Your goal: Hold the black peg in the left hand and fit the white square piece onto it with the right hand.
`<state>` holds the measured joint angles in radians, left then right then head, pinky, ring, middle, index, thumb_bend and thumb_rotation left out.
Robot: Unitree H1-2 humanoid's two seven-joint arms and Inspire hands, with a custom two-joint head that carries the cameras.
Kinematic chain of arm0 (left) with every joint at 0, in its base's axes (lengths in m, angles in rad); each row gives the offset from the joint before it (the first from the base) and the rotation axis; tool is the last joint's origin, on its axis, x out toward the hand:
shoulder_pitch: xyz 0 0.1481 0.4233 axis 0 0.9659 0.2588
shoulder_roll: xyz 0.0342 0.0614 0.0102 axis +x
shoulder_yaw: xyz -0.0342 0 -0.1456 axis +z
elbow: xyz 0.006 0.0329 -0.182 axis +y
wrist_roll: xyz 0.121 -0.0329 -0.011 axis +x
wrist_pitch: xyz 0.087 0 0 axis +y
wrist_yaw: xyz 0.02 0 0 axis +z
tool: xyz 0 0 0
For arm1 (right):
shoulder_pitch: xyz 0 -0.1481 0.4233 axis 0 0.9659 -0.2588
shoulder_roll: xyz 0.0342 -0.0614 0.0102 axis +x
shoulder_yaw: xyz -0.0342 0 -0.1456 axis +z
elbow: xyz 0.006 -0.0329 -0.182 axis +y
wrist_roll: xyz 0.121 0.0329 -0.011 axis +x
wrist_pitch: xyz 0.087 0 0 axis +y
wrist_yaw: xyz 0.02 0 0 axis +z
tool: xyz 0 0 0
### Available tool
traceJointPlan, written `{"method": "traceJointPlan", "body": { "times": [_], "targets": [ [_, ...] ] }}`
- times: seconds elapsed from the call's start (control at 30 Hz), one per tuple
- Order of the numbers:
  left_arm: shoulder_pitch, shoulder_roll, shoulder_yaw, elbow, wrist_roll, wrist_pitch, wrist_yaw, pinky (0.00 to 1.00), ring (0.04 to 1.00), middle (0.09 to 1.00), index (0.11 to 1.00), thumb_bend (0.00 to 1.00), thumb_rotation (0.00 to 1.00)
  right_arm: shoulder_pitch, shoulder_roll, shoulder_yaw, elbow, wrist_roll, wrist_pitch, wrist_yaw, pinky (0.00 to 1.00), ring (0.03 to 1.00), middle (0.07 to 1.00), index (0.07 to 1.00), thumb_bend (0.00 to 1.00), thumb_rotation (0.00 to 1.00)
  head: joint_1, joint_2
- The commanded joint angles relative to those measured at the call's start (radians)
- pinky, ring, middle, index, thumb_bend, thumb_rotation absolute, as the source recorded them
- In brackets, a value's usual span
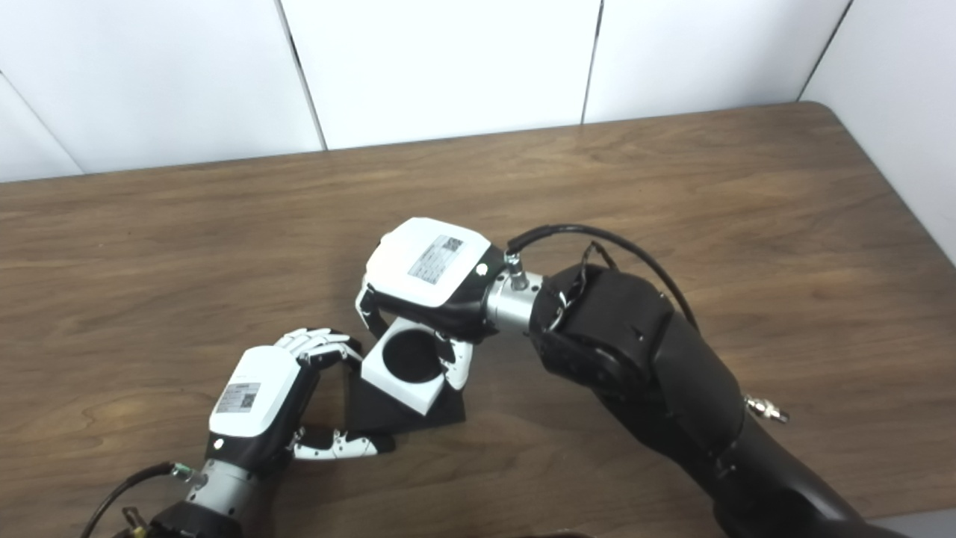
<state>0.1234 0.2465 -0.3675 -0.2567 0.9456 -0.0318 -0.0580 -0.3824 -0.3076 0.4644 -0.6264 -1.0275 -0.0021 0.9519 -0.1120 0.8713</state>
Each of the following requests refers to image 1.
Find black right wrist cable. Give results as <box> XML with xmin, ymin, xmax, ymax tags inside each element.
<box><xmin>506</xmin><ymin>223</ymin><xmax>701</xmax><ymax>331</ymax></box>

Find black peg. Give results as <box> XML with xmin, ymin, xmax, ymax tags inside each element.
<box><xmin>351</xmin><ymin>329</ymin><xmax>467</xmax><ymax>434</ymax></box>

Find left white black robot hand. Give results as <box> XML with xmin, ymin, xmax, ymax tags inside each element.
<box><xmin>205</xmin><ymin>328</ymin><xmax>397</xmax><ymax>480</ymax></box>

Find white square piece with hole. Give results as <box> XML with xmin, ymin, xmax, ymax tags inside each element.
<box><xmin>361</xmin><ymin>317</ymin><xmax>450</xmax><ymax>417</ymax></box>

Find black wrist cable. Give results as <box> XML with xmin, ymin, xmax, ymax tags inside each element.
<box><xmin>506</xmin><ymin>223</ymin><xmax>701</xmax><ymax>331</ymax></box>
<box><xmin>78</xmin><ymin>461</ymin><xmax>196</xmax><ymax>538</ymax></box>

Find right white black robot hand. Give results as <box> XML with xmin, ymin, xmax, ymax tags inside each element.
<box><xmin>356</xmin><ymin>217</ymin><xmax>504</xmax><ymax>394</ymax></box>

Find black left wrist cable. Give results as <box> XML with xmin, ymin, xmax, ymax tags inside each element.
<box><xmin>78</xmin><ymin>461</ymin><xmax>196</xmax><ymax>538</ymax></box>

